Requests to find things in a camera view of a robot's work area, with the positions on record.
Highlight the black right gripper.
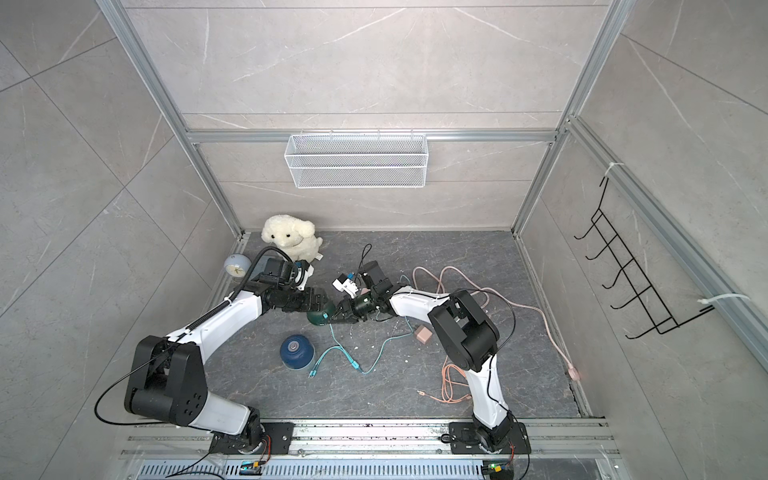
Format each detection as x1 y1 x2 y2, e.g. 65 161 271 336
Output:
329 292 380 324

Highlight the green meat grinder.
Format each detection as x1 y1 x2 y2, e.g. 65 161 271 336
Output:
306 308 334 326

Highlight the teal charging cable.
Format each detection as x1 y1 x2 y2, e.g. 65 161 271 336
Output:
308 323 415 379

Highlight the pink charger plug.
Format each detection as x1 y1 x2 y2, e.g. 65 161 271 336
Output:
414 325 433 344

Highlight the orange charging cable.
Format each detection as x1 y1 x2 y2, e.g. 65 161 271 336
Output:
417 356 475 404

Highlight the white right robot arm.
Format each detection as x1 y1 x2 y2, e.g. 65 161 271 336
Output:
323 261 516 452

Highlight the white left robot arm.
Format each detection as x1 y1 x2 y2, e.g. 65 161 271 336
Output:
121 246 328 435

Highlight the blue meat grinder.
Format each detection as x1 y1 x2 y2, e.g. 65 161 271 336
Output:
279 334 315 370

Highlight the white plush dog toy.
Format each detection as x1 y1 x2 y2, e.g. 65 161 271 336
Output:
261 215 323 262

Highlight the small globe ball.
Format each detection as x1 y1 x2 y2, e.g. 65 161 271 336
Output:
224 254 252 278

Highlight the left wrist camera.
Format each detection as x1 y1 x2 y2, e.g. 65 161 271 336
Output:
290 260 314 291

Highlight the white wire mesh basket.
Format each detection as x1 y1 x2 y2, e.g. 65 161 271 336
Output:
284 133 429 189

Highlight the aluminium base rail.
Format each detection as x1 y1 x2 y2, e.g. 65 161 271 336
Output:
109 418 630 479

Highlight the black wire hook rack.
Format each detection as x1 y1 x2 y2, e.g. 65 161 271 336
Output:
574 177 715 340

